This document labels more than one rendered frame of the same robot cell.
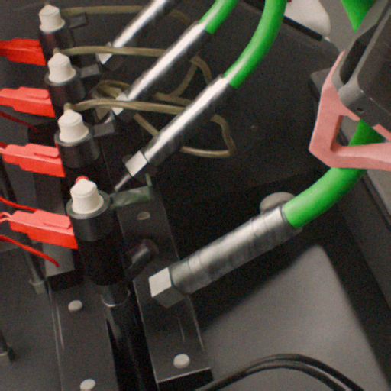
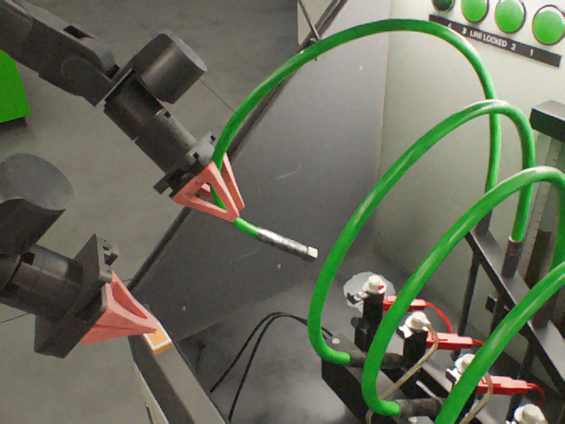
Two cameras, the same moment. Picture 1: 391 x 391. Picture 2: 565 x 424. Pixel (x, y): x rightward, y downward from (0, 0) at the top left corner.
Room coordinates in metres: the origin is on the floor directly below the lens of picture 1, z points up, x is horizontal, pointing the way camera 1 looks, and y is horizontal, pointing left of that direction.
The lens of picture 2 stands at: (0.96, -0.30, 1.63)
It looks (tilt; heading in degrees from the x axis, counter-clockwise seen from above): 35 degrees down; 153
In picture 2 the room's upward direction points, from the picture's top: 3 degrees counter-clockwise
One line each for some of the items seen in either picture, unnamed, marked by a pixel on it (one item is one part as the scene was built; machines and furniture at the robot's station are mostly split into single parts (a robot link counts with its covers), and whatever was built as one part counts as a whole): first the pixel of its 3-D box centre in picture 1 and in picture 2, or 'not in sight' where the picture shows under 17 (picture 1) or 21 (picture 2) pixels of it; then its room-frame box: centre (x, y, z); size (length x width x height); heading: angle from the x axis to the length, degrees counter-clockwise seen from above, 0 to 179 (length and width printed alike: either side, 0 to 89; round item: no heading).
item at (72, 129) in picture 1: (74, 133); (418, 324); (0.59, 0.07, 1.10); 0.02 x 0.02 x 0.03
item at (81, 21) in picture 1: (68, 20); not in sight; (0.74, 0.07, 1.10); 0.03 x 0.02 x 0.01; 94
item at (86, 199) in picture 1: (88, 203); (375, 288); (0.51, 0.07, 1.10); 0.02 x 0.02 x 0.03
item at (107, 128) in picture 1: (92, 127); (409, 325); (0.58, 0.06, 1.10); 0.03 x 0.02 x 0.01; 94
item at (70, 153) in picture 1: (121, 242); (403, 383); (0.59, 0.06, 0.99); 0.05 x 0.03 x 0.21; 94
